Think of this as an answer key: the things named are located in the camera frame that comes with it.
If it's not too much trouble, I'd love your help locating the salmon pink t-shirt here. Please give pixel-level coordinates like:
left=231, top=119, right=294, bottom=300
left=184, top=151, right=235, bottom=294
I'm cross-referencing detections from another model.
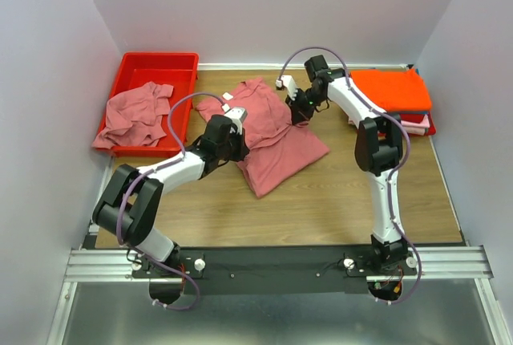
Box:
left=195, top=76, right=331, bottom=200

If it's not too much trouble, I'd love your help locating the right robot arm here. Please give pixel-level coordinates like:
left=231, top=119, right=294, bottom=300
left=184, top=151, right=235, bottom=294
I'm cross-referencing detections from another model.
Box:
left=276, top=55, right=410, bottom=270

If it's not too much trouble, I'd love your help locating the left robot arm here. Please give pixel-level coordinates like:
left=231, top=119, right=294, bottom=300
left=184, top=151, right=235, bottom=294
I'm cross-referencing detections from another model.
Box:
left=92, top=108, right=249, bottom=278

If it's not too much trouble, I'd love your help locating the red plastic bin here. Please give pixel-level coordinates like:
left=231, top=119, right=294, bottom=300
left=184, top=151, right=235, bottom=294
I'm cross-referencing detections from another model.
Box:
left=97, top=52, right=199, bottom=158

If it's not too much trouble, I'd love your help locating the crumpled pink t-shirt in bin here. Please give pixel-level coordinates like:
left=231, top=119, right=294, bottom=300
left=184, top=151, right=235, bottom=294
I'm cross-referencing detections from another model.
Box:
left=92, top=82, right=174, bottom=149

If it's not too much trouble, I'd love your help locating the orange folded t-shirt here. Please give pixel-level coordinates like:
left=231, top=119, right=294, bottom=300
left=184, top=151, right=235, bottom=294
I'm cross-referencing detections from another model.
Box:
left=351, top=70, right=432, bottom=112

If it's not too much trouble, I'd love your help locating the light pink folded t-shirt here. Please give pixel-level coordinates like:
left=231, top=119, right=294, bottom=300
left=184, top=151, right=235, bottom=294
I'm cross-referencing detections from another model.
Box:
left=347, top=114, right=431, bottom=136

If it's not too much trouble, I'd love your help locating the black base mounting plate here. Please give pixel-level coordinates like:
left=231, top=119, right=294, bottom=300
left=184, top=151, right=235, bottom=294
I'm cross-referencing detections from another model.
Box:
left=128, top=245, right=416, bottom=296

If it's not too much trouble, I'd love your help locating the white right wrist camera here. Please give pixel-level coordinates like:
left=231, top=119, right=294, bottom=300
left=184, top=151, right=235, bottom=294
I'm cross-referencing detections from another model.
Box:
left=275, top=75, right=299, bottom=101

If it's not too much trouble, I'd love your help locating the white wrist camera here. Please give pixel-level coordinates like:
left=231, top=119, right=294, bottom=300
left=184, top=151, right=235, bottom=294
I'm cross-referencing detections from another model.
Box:
left=275, top=75, right=299, bottom=101
left=221, top=103, right=248, bottom=135

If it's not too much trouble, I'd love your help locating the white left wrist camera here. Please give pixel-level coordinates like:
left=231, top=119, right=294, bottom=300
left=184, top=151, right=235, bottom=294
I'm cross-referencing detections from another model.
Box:
left=221, top=103, right=248, bottom=135

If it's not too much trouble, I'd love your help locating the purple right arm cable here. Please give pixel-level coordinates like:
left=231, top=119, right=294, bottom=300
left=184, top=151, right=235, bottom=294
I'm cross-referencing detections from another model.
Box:
left=278, top=47, right=422, bottom=306

